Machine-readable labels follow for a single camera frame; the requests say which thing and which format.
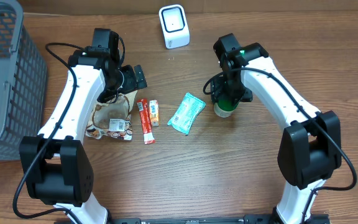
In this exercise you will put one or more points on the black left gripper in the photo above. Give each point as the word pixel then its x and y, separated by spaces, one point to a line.
pixel 139 77

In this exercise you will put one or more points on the red snack packet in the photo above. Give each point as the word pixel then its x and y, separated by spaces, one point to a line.
pixel 145 120

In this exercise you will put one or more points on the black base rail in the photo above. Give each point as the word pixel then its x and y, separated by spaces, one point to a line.
pixel 194 221

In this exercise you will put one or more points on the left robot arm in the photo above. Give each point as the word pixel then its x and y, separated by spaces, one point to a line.
pixel 58 176

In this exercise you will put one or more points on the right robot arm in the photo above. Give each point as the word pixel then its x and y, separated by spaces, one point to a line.
pixel 307 154

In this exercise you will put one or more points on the white brown snack bag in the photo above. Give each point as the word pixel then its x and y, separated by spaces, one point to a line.
pixel 112 119

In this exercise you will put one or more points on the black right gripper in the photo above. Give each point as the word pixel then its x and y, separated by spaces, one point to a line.
pixel 229 94

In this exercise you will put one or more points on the orange Kleenex tissue pack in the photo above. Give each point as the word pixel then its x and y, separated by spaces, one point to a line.
pixel 154 113

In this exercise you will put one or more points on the green white cup container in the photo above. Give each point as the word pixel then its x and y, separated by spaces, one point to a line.
pixel 224 108

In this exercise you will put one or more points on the grey plastic mesh basket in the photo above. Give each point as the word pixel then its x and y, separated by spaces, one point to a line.
pixel 23 81

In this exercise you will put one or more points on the white barcode scanner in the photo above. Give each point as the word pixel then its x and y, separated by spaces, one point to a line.
pixel 174 26

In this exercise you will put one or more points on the teal orange soup packet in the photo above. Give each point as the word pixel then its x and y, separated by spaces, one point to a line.
pixel 187 112

